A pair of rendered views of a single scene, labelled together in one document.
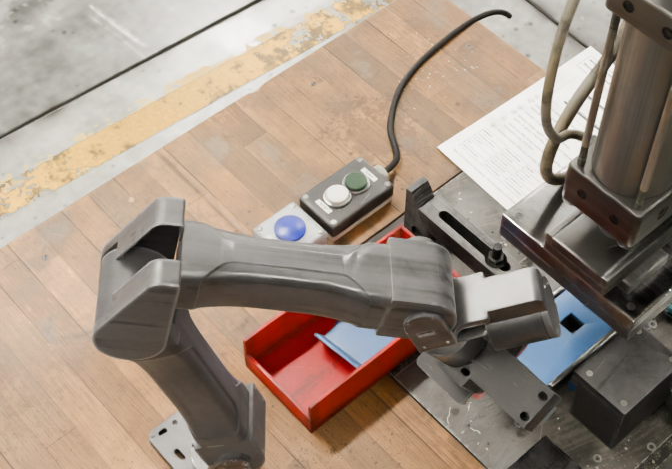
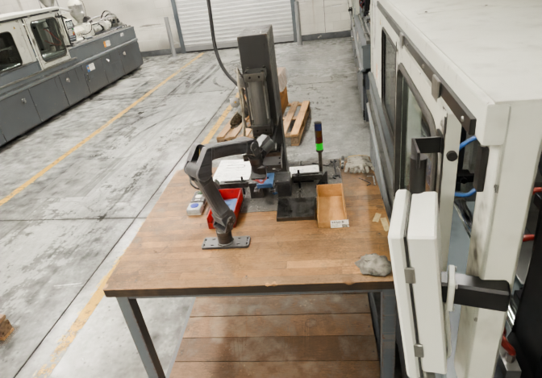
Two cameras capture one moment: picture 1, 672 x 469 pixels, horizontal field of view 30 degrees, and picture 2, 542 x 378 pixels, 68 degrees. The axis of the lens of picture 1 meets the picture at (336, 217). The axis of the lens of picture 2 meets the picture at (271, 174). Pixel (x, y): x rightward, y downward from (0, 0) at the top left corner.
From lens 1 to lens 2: 106 cm
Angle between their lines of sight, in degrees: 39
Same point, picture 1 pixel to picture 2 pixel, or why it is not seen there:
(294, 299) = (230, 150)
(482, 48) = not seen: hidden behind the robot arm
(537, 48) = not seen: hidden behind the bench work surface
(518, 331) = (268, 145)
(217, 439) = (225, 212)
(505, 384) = (272, 161)
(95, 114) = (79, 305)
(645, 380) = (287, 176)
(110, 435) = (192, 254)
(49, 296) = (149, 248)
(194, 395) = (217, 197)
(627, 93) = (256, 97)
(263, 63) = not seen: hidden behind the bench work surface
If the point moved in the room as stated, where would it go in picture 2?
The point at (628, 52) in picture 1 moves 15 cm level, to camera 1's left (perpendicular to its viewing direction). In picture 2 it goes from (252, 89) to (225, 99)
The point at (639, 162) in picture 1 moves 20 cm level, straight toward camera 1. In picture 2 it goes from (264, 113) to (283, 126)
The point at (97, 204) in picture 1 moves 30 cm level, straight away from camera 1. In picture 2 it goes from (142, 231) to (98, 219)
